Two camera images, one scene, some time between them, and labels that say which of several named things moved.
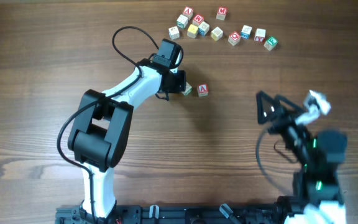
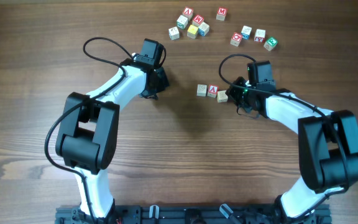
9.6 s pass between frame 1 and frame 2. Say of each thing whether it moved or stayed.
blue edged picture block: stayed
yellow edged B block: moved
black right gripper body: moved
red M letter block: stayed
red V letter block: stayed
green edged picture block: stayed
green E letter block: stayed
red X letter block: stayed
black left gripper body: moved
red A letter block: moved
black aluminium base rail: stayed
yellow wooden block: stayed
